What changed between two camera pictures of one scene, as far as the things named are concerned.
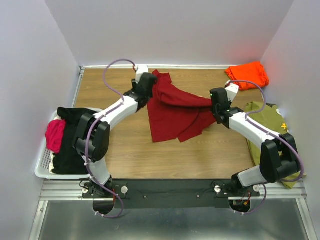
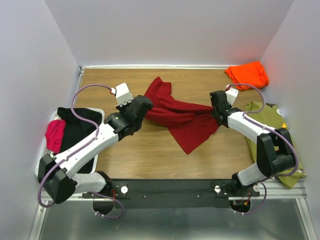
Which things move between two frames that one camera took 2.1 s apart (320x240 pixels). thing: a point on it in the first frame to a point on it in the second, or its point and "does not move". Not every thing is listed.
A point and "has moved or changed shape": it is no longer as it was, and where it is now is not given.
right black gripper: x=228 y=100 does not move
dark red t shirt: x=175 y=113 has moved or changed shape
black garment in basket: x=69 y=161 does not move
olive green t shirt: x=269 y=116 does not move
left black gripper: x=134 y=83 to x=122 y=108
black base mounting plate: x=169 y=193 does not move
